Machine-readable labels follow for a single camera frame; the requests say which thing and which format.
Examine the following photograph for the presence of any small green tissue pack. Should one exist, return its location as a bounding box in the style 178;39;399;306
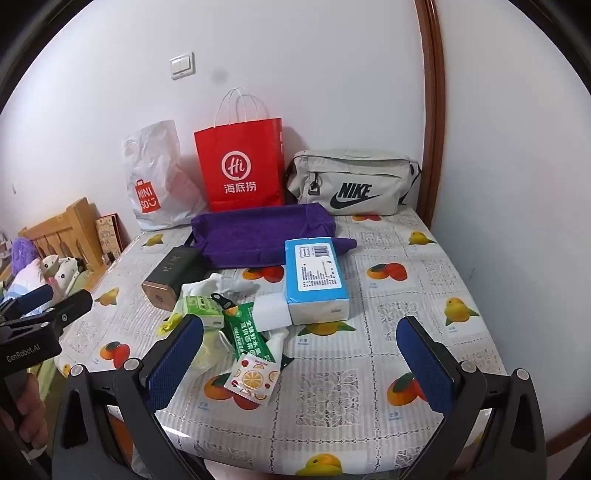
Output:
183;295;225;332

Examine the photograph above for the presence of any fruit print sachet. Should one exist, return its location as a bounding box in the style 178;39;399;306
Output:
223;353;280;407

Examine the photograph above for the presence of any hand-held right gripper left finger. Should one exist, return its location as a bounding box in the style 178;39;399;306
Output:
50;315;206;480

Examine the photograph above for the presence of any white glove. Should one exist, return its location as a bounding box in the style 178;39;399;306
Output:
181;272;260;301

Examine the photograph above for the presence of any blue tissue pack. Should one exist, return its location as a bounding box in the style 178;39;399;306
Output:
283;237;350;322

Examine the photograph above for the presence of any fruit print tablecloth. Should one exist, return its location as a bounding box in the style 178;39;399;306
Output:
58;210;509;478

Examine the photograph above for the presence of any wooden door frame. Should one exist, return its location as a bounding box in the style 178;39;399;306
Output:
413;0;446;232

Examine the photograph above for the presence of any white plastic wrapper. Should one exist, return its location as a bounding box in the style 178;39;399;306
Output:
265;325;293;361

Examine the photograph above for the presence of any striped bedding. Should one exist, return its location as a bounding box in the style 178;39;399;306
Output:
0;258;47;315

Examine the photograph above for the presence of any wooden headboard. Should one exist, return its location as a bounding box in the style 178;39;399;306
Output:
18;198;109;273

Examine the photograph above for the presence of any light green cloth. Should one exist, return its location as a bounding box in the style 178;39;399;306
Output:
191;323;245;384

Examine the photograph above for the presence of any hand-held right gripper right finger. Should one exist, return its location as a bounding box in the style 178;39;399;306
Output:
392;315;548;480

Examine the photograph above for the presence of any white spotted plush toy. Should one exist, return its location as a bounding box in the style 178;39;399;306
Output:
39;254;84;296

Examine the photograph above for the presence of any brown patterned book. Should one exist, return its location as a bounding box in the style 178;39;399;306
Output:
95;213;124;266

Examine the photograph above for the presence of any green snack packet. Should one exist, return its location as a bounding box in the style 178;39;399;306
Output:
223;302;296;370

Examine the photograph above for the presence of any grey waist bag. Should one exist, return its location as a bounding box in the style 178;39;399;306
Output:
284;148;423;217

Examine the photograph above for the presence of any person's left hand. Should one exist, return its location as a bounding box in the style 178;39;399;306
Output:
13;382;49;450

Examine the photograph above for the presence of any dark green tin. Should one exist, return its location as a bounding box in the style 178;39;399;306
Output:
141;246;206;308

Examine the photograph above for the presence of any white plastic shopping bag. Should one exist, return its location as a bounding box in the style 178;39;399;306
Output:
122;119;208;232

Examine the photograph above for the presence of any purple fabric tray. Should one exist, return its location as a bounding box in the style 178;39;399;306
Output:
190;203;358;269

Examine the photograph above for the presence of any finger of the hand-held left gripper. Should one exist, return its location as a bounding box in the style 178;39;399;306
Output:
0;284;55;319
9;290;94;337

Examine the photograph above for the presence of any purple fluffy toy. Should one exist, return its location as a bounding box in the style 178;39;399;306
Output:
10;237;38;278

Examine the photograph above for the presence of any red paper bag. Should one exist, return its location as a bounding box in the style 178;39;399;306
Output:
193;87;286;213

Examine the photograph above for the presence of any white light switch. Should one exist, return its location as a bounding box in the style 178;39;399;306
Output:
169;52;197;80

